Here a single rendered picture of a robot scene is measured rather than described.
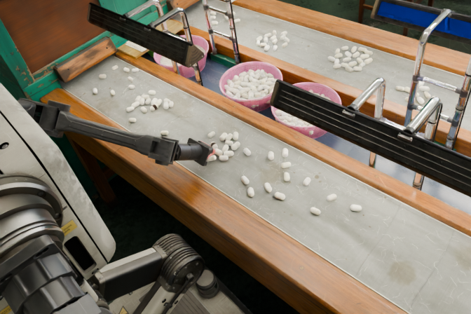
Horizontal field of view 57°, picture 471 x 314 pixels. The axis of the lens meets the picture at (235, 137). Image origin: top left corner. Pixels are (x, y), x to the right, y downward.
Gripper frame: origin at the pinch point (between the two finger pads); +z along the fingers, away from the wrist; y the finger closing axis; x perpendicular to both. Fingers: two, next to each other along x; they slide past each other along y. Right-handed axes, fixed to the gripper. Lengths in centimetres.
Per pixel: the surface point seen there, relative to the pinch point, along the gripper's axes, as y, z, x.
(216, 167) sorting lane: -4.5, -1.3, 4.0
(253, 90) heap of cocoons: 12.6, 29.5, -22.3
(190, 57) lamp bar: 11.3, -13.6, -29.3
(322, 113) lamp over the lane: -41, -15, -29
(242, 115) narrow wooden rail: 3.3, 15.1, -13.4
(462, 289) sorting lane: -86, 4, 0
